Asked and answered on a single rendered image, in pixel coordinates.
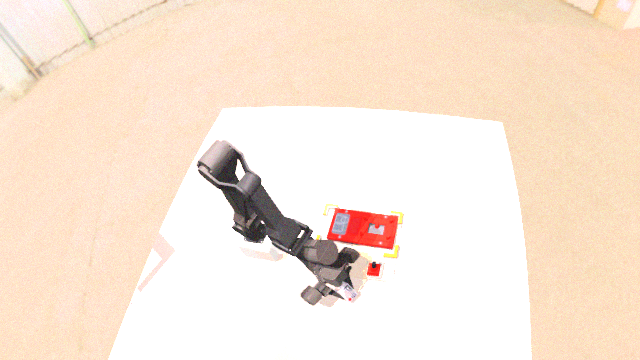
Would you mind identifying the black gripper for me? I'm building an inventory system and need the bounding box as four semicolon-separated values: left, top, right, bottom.
300;247;360;306

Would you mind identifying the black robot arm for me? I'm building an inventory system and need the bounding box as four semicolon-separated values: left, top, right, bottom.
196;140;349;287

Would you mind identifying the red flat rectangular plate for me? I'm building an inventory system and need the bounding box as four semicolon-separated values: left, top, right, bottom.
327;208;398;250

